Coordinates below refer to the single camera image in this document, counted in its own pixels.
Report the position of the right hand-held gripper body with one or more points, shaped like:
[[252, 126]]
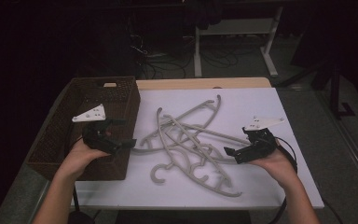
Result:
[[258, 146]]

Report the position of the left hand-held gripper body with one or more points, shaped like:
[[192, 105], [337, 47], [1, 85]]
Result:
[[98, 138]]

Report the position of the brown wicker basket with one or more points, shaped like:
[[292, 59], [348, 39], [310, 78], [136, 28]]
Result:
[[59, 137]]

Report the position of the person's left hand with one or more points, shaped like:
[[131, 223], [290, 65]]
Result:
[[77, 155]]

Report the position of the person's right hand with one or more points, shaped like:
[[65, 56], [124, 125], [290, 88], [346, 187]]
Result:
[[278, 168]]

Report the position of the white table mat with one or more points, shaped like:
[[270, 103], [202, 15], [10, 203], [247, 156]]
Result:
[[254, 102]]

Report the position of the dark metal stand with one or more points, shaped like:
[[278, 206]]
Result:
[[335, 93]]

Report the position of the white desk frame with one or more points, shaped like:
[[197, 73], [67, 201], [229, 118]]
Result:
[[239, 26]]

